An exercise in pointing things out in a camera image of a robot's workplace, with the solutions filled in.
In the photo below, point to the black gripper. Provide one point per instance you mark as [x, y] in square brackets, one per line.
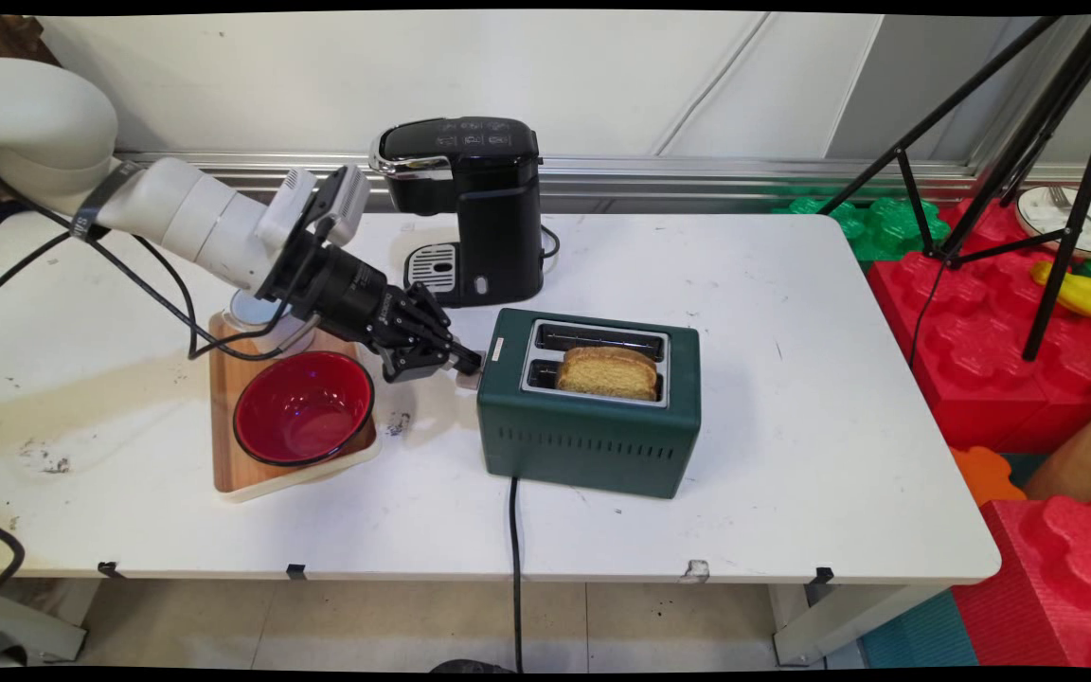
[347, 294]

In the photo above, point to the tan toaster lever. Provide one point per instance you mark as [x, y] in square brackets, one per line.
[467, 381]

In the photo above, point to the toasted bread slice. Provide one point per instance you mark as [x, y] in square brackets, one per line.
[607, 374]

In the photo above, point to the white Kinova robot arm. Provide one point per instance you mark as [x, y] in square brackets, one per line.
[176, 213]

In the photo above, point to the red bowl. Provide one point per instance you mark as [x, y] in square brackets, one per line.
[304, 412]

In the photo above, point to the black coffee machine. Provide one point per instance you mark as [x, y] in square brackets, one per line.
[498, 218]

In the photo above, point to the white mug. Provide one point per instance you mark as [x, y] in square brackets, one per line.
[257, 311]

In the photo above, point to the dark green toaster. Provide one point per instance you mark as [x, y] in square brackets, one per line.
[593, 445]

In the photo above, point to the wooden tray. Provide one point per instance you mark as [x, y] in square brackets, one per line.
[228, 407]

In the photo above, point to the black tape piece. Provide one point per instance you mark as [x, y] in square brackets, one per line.
[824, 574]
[110, 569]
[295, 571]

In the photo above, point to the green foam block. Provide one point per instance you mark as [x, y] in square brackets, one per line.
[877, 227]

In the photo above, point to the white table leg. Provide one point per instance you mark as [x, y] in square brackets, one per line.
[839, 620]

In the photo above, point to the grey metal table foot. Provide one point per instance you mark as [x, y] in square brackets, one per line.
[25, 639]

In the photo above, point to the large red foam block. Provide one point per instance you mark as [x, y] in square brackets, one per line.
[981, 360]
[1057, 587]

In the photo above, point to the teal foam mat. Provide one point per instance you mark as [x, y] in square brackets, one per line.
[920, 635]

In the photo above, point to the orange foam block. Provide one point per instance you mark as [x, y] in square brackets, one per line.
[986, 474]

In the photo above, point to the white plate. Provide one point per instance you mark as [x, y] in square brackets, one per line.
[1038, 213]

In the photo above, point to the silver fork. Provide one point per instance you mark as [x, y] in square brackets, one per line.
[1066, 204]

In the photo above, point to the tan skin-coloured limb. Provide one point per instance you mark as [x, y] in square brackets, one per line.
[1081, 459]

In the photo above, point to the black tripod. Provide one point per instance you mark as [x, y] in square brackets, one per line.
[1057, 114]

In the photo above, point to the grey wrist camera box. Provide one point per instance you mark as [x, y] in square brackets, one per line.
[342, 199]

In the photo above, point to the aluminium wall rail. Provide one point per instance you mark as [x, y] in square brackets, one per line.
[744, 175]

